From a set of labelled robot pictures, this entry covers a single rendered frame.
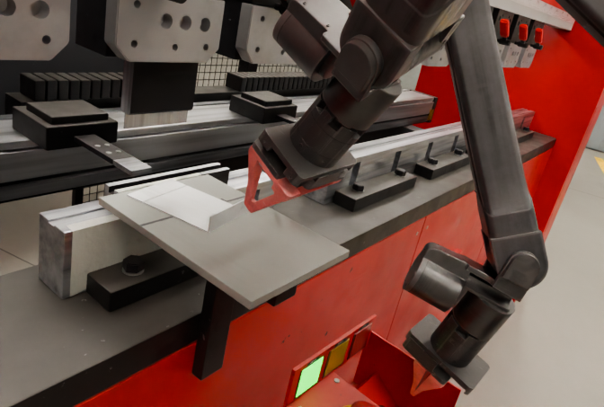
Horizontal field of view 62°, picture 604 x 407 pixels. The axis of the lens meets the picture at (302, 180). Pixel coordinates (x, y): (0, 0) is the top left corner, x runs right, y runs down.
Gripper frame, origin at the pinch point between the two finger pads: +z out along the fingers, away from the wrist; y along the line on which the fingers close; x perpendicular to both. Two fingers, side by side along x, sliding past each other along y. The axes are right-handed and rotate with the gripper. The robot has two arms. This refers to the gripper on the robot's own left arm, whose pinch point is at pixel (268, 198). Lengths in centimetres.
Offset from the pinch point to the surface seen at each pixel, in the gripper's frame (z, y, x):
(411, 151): 20, -80, -9
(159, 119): 8.2, -0.7, -19.3
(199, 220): 9.2, 2.2, -4.0
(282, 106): 23, -50, -31
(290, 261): 3.2, -0.5, 7.0
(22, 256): 172, -47, -84
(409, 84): 228, -686, -211
